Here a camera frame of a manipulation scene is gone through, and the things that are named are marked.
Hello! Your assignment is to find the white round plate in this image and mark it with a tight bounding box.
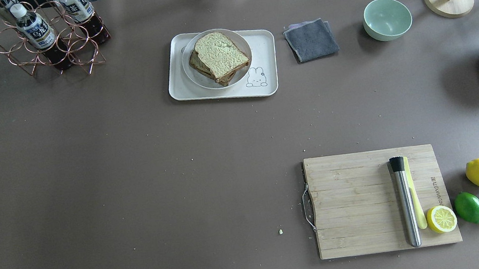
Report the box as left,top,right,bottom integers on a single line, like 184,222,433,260
181,29,253,90

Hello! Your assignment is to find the bread slice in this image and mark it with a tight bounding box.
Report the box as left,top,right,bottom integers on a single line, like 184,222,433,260
193,31,250,81
189,48,251,87

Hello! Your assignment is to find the cream rabbit tray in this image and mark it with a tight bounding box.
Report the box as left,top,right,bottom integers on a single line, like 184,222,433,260
168,29,279,101

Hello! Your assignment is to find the grey folded cloth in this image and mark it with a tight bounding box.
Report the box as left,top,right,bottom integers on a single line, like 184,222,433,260
283,18,340,63

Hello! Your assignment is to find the wooden cutting board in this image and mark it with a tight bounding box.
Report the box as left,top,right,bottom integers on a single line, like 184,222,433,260
303,144,451,260

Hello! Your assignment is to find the mint green bowl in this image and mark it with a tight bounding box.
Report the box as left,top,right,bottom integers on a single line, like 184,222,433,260
363,0,413,41

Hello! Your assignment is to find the yellow knife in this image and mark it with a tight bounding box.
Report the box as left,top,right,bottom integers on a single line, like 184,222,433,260
405,165,428,230

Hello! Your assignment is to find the tea bottle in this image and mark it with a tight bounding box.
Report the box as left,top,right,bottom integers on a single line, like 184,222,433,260
9,3,73,70
59,0,111,45
0,0,17,26

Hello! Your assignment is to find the half lemon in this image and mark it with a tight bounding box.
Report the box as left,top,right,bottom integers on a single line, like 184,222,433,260
426,205,458,234

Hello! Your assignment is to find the green lime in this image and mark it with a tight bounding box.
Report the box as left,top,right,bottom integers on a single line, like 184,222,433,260
453,191,479,224

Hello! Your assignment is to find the steel handled brush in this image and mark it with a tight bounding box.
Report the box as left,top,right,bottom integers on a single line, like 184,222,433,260
389,156,422,248

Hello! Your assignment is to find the copper wire bottle rack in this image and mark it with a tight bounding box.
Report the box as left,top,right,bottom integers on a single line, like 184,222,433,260
0,0,106,76

